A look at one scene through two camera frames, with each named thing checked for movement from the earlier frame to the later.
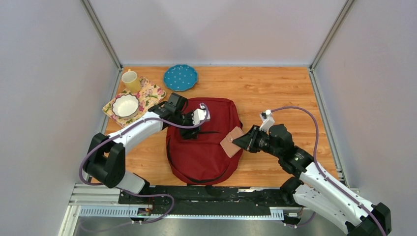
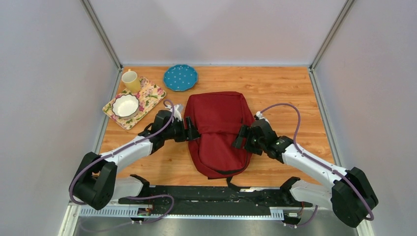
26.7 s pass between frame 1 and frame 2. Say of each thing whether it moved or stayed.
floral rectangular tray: stayed
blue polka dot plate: stayed
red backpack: moved
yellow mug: stayed
